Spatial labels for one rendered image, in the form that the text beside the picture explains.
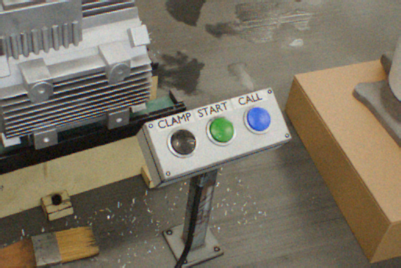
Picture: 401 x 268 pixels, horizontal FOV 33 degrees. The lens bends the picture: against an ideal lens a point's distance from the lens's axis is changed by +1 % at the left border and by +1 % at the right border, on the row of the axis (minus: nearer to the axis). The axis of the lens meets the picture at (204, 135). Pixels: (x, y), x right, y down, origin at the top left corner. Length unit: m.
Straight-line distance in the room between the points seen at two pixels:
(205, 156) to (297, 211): 0.33
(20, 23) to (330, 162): 0.53
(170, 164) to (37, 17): 0.23
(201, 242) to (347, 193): 0.24
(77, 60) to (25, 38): 0.07
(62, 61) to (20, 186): 0.22
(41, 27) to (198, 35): 0.55
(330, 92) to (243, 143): 0.37
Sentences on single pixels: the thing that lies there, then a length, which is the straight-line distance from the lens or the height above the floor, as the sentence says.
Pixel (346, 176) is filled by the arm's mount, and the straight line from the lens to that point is 1.06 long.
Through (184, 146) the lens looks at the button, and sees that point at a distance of 0.77.
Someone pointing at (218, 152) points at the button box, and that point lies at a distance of 0.79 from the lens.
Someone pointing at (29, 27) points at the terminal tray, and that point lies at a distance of 0.84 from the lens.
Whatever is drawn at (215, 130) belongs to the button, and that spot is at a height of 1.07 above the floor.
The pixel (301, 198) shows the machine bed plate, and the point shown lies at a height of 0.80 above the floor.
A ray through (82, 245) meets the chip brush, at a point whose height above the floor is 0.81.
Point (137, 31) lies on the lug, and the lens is 0.88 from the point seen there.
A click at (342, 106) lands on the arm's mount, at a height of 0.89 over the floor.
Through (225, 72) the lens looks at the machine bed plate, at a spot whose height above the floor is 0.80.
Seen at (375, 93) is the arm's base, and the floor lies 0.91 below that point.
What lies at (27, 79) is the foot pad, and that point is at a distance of 0.83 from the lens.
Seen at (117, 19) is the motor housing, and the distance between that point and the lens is 0.89.
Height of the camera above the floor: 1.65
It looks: 47 degrees down
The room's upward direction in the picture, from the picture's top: 9 degrees clockwise
